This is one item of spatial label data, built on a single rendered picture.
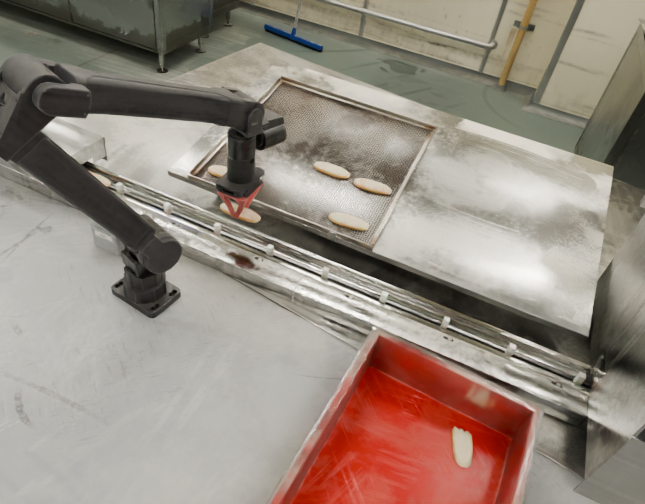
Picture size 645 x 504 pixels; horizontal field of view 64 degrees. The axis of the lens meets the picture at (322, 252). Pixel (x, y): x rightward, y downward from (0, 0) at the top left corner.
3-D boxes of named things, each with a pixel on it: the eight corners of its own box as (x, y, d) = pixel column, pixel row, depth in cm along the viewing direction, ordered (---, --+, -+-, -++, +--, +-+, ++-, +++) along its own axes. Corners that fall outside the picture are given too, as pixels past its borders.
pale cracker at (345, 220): (326, 221, 122) (326, 218, 121) (331, 210, 125) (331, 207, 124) (366, 233, 121) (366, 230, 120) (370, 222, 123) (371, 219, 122)
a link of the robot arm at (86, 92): (-1, 88, 71) (35, 121, 66) (3, 46, 68) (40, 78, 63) (231, 112, 104) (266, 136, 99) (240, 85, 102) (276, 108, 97)
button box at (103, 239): (93, 256, 118) (85, 219, 111) (117, 237, 124) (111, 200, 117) (122, 269, 117) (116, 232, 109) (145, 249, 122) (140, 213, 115)
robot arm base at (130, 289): (110, 292, 107) (152, 319, 103) (104, 264, 102) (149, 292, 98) (141, 269, 113) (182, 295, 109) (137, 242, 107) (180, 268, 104)
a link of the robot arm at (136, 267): (123, 267, 104) (138, 283, 101) (117, 229, 97) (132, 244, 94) (163, 249, 109) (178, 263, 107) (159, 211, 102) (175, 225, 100)
